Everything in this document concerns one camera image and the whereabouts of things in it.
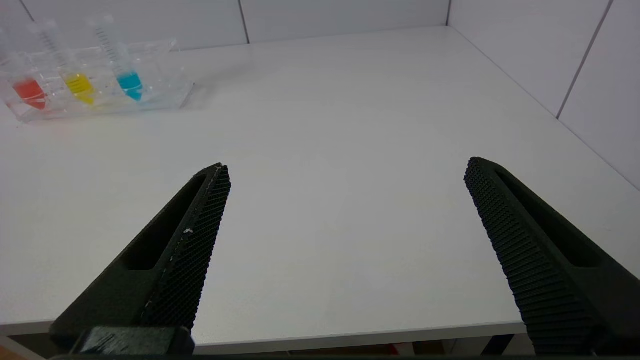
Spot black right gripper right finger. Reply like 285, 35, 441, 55
464, 157, 640, 357

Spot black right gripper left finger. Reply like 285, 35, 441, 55
50, 163, 232, 351

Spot test tube with yellow pigment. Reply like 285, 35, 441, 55
30, 20, 96, 106

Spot test tube with red pigment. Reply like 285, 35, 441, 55
0, 27, 49, 111

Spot clear acrylic test tube rack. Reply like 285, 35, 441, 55
0, 39, 195, 123

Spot test tube with blue pigment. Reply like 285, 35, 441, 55
87, 15, 145, 102

